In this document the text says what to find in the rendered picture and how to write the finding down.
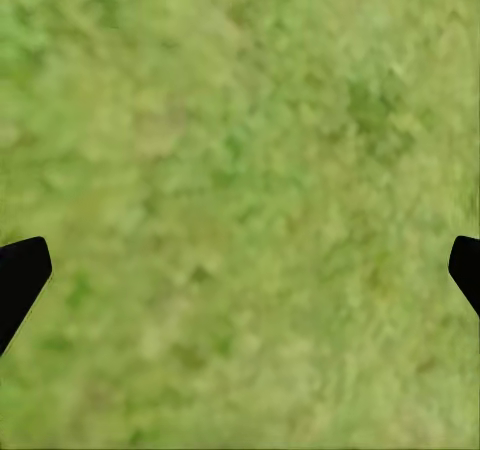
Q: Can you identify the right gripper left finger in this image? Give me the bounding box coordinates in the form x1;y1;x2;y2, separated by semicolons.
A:
0;236;52;355

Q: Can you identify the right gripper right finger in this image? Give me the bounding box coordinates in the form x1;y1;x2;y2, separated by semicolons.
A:
448;235;480;315

